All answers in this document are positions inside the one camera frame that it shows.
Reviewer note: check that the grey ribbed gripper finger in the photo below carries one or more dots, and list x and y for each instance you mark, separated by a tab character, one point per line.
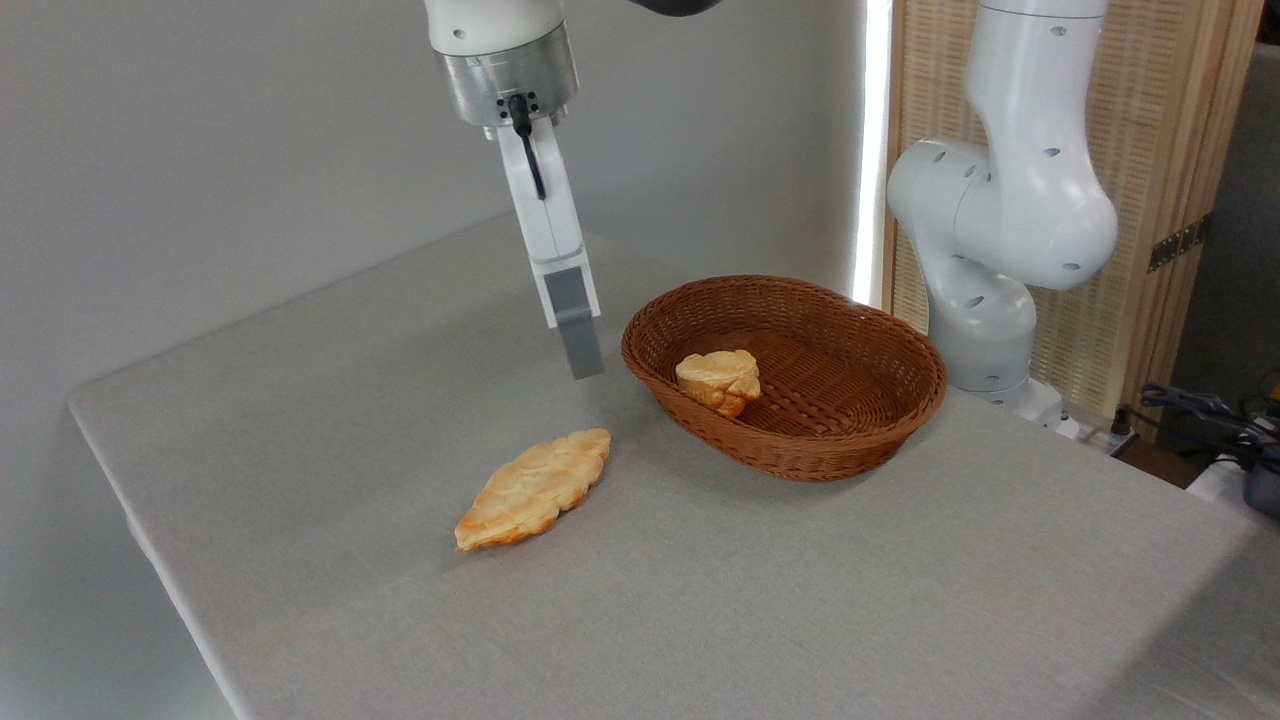
575	320

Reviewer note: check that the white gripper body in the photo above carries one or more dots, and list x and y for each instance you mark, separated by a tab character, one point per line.
550	220

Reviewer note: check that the round golden bread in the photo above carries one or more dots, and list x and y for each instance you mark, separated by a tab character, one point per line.
720	380

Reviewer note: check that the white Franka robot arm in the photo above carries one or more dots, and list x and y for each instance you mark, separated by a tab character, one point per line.
1010	200

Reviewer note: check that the long golden bread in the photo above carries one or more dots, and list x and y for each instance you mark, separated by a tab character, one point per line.
530	490

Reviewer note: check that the brown woven wicker basket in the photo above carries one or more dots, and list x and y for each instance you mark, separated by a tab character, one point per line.
800	450

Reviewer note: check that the grey tablecloth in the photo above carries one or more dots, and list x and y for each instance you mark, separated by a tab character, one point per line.
800	600

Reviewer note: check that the black power plug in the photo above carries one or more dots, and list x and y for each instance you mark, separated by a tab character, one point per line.
1121	422

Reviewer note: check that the dark metal screen hinge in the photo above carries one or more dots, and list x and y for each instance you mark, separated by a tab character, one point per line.
1180	243

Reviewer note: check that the wooden woven folding screen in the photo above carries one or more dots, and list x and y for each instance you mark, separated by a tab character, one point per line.
1170	120

